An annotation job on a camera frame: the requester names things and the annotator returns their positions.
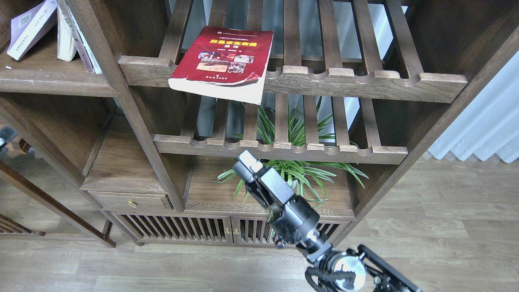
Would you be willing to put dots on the white curtain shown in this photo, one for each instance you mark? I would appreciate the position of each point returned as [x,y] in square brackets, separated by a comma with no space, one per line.
[489,126]

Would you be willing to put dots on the white and purple book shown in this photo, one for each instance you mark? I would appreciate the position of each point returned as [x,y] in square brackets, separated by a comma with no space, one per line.
[30,26]

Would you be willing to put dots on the green spider plant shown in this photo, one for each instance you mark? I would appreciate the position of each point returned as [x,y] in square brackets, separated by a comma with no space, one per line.
[311,175]

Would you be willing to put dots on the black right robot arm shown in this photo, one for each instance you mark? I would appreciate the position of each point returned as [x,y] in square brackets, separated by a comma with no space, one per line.
[346,271]

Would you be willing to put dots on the white book standing upright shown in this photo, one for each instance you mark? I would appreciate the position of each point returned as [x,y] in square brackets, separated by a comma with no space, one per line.
[86,55]

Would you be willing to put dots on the green and black book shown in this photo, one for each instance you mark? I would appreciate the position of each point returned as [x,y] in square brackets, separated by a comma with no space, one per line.
[66,48]

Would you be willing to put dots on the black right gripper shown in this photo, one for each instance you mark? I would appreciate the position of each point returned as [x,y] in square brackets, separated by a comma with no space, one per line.
[294,220]

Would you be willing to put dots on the red cover book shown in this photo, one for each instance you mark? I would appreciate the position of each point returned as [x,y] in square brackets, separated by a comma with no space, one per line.
[225,63]

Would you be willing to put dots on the dark wooden bookshelf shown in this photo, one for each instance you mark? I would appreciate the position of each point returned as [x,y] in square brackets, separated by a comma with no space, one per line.
[394,74]

